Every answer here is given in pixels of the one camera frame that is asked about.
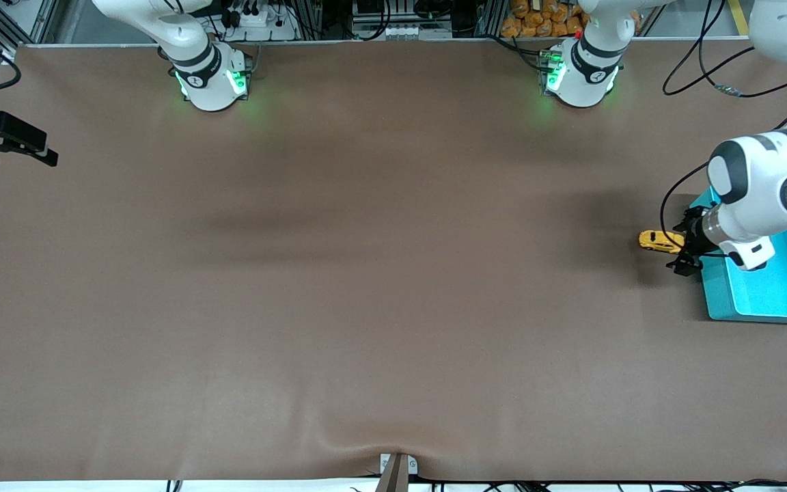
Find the yellow beetle toy car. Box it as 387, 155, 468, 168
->
638, 230, 687, 255

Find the teal plastic storage box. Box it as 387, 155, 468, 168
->
689, 188, 787, 324

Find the orange packaged snacks pile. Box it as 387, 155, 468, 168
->
501, 0, 589, 39

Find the white power strip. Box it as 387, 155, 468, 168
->
219, 5, 300, 42

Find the brown table mat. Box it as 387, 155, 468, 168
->
0, 40, 787, 483

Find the white connector block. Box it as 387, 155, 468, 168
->
385, 23, 454, 40

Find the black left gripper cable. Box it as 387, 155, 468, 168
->
660, 161, 711, 234

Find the aluminium frame profile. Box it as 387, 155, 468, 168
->
0, 0, 59, 47

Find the black cable with metal plug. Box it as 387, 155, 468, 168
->
698, 0, 787, 99

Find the black looped cable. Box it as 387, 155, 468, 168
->
662, 0, 756, 96

